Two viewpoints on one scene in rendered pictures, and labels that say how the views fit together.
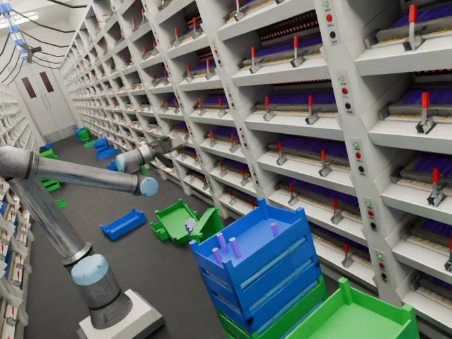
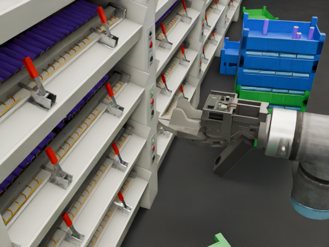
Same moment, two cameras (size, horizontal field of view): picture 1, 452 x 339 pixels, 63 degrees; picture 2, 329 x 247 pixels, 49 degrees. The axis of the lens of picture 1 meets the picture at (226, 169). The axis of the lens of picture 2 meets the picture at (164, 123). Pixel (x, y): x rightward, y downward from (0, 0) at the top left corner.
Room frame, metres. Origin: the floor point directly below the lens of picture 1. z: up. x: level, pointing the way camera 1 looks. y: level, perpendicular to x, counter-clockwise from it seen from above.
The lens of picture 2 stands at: (2.37, 0.53, 1.09)
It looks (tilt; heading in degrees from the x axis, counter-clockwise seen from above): 36 degrees down; 219
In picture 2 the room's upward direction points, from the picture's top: straight up
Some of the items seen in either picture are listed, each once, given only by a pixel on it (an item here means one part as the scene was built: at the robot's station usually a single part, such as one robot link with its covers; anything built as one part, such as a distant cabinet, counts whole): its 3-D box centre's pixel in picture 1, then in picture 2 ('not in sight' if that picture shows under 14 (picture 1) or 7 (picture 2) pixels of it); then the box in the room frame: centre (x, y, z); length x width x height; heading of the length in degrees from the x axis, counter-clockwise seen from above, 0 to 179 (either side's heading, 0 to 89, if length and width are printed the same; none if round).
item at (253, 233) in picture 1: (249, 237); (280, 32); (0.99, 0.00, 0.52); 0.30 x 0.20 x 0.08; 120
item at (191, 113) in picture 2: (180, 140); (182, 111); (1.88, 0.18, 0.68); 0.09 x 0.03 x 0.06; 111
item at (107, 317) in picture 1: (108, 305); not in sight; (1.45, 0.69, 0.17); 0.19 x 0.19 x 0.10
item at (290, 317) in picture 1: (270, 299); (270, 84); (0.99, 0.00, 0.28); 0.30 x 0.20 x 0.08; 120
